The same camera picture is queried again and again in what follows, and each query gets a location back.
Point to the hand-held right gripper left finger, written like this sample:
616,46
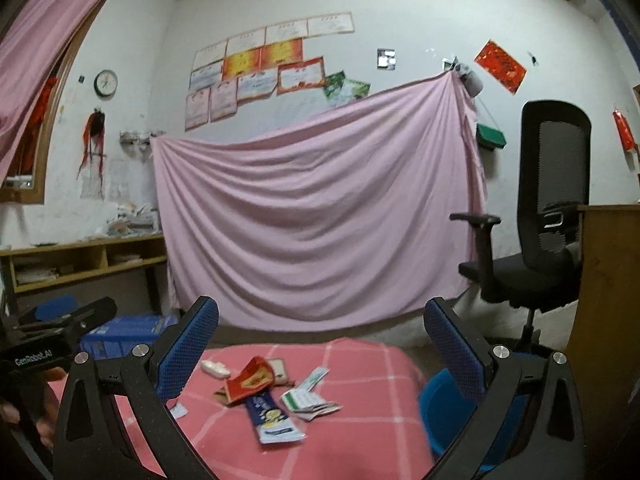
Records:
187,355

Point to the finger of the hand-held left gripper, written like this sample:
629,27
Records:
50,306
95,311

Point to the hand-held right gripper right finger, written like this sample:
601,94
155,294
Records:
452,350

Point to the blue round bin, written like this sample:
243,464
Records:
440,410

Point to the person's left hand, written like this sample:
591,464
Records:
7,412

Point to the small white oblong item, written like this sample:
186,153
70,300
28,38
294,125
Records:
215,368

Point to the stack of flat books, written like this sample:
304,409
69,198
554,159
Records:
35,275

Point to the blue cardboard box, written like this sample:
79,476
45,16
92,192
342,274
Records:
125,332

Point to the small white paper scrap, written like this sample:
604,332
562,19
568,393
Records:
177,410

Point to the red foil packet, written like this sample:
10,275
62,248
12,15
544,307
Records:
247,377

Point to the wooden shelf unit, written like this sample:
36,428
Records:
85,246

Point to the brown card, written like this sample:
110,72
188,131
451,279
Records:
279,369

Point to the pile of loose papers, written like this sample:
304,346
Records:
130,220

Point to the blue yellow wrapper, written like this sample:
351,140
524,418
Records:
270,417

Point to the white packet with green print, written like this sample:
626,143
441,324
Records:
299,400

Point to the torn white wrapper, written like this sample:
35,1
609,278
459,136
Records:
325,410

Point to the pink checked blanket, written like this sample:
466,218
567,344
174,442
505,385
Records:
310,455

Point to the wooden desk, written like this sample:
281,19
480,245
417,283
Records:
610,285

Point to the red tassel ornament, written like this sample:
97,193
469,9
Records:
94,135

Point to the pink hanging sheet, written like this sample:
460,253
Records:
310,210

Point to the black office chair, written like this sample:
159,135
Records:
550,185

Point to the red hanging cloth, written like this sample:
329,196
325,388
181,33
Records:
42,105

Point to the green hanging brush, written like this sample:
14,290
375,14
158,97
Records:
490,136

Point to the grey hanging bag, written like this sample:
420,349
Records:
470,80

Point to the pink curtain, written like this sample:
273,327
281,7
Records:
40,35

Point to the red hanging ornament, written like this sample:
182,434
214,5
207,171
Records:
624,130

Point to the faded wall paper sheet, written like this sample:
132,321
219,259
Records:
112,180

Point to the wooden window frame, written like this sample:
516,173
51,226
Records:
47,135

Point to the small wall rack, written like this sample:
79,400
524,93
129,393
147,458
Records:
135,138

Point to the round wall clock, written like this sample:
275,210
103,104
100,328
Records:
106,83

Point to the green wall poster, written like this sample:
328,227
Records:
356,91
334,87

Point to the red paper wall sign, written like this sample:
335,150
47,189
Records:
501,66

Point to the group of wall certificates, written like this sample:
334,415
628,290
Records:
260,65

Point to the small framed wall picture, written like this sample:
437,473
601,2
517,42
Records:
385,58

